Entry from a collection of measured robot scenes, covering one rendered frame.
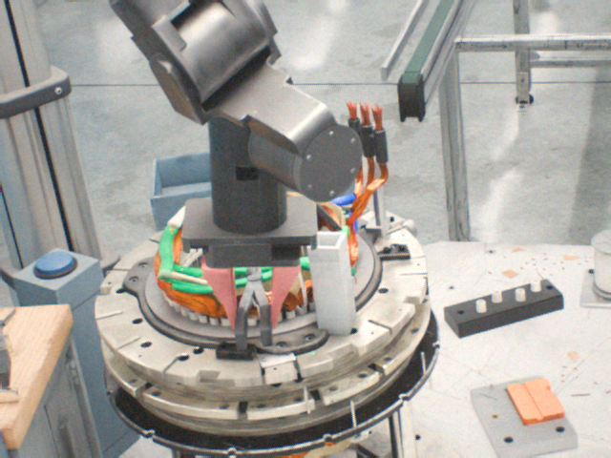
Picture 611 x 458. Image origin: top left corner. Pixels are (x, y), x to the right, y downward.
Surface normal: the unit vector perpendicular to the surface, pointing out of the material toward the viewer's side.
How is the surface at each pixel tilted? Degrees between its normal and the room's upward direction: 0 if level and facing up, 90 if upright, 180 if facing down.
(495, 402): 0
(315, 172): 94
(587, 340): 0
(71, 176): 90
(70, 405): 90
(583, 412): 0
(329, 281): 90
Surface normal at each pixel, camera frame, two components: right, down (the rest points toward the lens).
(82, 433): 0.99, -0.07
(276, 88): -0.34, -0.66
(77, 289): 0.80, 0.19
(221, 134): -0.58, 0.40
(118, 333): -0.12, -0.87
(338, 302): -0.27, 0.49
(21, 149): 0.60, 0.32
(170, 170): 0.07, 0.48
